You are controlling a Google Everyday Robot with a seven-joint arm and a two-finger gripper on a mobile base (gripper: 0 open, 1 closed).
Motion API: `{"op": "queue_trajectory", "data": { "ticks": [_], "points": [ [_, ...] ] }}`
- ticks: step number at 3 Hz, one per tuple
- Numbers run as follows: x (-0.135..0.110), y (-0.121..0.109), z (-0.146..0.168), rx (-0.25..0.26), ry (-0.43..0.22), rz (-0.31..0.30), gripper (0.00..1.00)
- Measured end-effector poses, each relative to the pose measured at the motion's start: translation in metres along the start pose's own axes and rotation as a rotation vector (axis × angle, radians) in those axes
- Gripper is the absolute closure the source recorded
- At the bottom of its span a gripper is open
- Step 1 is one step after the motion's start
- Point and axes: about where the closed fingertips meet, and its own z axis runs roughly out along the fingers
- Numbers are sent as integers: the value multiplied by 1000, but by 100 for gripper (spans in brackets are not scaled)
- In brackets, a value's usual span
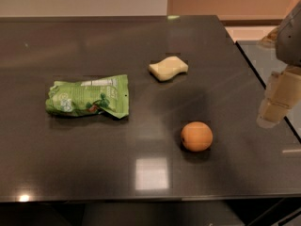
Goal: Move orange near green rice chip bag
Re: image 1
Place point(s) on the green rice chip bag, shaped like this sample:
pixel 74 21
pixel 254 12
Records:
pixel 93 97

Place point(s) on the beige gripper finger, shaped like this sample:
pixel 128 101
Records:
pixel 269 41
pixel 282 93

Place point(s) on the orange fruit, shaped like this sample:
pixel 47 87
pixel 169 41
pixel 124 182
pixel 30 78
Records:
pixel 196 136

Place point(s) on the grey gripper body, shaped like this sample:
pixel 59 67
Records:
pixel 290 42

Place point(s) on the yellow sponge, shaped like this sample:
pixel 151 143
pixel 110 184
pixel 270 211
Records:
pixel 168 68

